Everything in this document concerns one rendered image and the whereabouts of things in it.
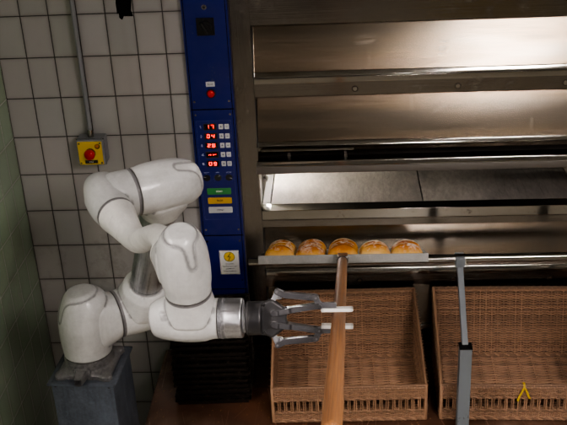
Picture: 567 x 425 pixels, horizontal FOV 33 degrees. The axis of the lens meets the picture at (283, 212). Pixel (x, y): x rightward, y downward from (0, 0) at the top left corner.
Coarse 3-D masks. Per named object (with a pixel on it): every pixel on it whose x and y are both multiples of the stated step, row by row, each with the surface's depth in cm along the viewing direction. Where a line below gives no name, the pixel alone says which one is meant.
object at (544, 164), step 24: (264, 168) 336; (288, 168) 336; (312, 168) 336; (336, 168) 335; (360, 168) 335; (384, 168) 334; (408, 168) 334; (432, 168) 333; (456, 168) 333; (480, 168) 332; (504, 168) 332
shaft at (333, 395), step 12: (336, 276) 266; (336, 288) 241; (336, 300) 223; (336, 312) 208; (336, 324) 195; (336, 336) 183; (336, 348) 173; (336, 360) 164; (336, 372) 156; (336, 384) 149; (324, 396) 144; (336, 396) 142; (324, 408) 137; (336, 408) 136; (324, 420) 131; (336, 420) 130
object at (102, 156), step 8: (80, 136) 347; (96, 136) 347; (104, 136) 346; (80, 144) 344; (88, 144) 344; (104, 144) 345; (80, 152) 345; (96, 152) 345; (104, 152) 345; (80, 160) 347; (88, 160) 346; (96, 160) 346; (104, 160) 346
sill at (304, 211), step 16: (272, 208) 361; (288, 208) 361; (304, 208) 360; (320, 208) 359; (336, 208) 359; (352, 208) 358; (368, 208) 358; (384, 208) 357; (400, 208) 357; (416, 208) 356; (432, 208) 356; (448, 208) 356; (464, 208) 355; (480, 208) 355; (496, 208) 355; (512, 208) 354; (528, 208) 354; (544, 208) 354; (560, 208) 354
